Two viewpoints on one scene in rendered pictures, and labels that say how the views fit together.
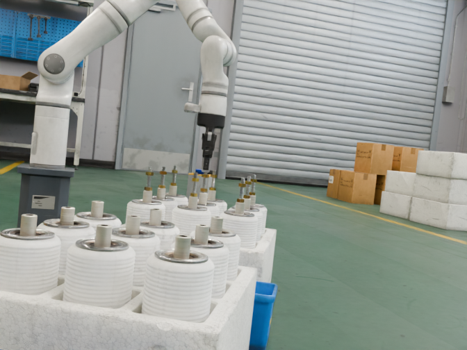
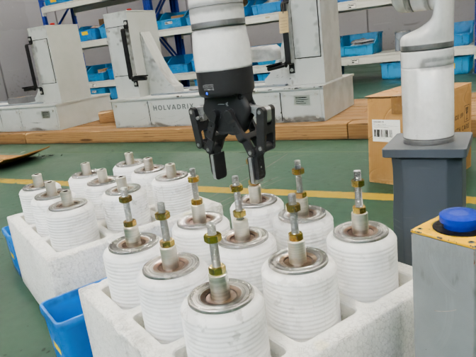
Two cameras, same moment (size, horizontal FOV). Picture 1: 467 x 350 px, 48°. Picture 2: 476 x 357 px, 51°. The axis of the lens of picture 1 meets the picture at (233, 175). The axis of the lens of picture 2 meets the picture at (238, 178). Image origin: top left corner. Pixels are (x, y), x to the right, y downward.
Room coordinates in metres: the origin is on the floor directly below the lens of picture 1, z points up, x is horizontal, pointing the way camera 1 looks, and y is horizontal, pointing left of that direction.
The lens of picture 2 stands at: (1.89, -0.38, 0.52)
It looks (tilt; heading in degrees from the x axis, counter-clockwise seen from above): 15 degrees down; 137
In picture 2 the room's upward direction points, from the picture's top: 7 degrees counter-clockwise
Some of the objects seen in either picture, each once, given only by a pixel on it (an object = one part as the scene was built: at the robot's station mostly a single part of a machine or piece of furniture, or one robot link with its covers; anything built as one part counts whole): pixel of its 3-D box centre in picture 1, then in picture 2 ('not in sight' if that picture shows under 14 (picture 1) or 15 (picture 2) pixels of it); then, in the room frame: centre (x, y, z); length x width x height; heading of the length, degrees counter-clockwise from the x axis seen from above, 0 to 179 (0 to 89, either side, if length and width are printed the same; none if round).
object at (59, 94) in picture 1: (55, 80); (426, 6); (1.47, 0.53, 0.54); 0.09 x 0.09 x 0.17; 13
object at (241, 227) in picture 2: (203, 198); (241, 229); (1.40, 0.08, 0.26); 0.02 x 0.02 x 0.03
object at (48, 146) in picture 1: (50, 137); (427, 95); (1.47, 0.53, 0.39); 0.09 x 0.09 x 0.17; 17
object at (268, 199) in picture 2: (146, 202); (256, 200); (1.30, 0.21, 0.25); 0.08 x 0.08 x 0.01
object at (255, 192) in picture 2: (147, 197); (255, 194); (1.30, 0.21, 0.26); 0.02 x 0.02 x 0.03
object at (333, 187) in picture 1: (345, 184); not in sight; (5.48, -1.19, 0.15); 0.30 x 0.24 x 0.30; 106
